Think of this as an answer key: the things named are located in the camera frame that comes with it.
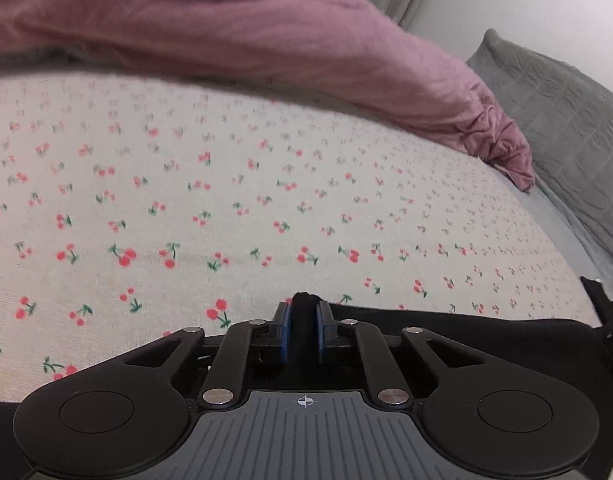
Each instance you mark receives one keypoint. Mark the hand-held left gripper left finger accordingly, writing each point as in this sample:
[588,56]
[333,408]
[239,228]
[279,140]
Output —
[285,335]

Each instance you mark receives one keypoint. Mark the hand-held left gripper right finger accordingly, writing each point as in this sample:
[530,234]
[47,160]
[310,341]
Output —
[320,335]

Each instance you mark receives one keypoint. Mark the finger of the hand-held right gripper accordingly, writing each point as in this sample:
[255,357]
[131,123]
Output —
[599,300]

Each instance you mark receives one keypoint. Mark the black pants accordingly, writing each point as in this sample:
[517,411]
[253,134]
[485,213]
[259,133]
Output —
[536,350]

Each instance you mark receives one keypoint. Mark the cherry print bed sheet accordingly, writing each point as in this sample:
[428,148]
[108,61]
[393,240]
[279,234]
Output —
[236,185]

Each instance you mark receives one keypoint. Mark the grey quilted pillow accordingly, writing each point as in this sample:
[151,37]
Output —
[561,125]

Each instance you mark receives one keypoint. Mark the pink duvet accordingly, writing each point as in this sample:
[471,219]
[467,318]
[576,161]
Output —
[261,45]

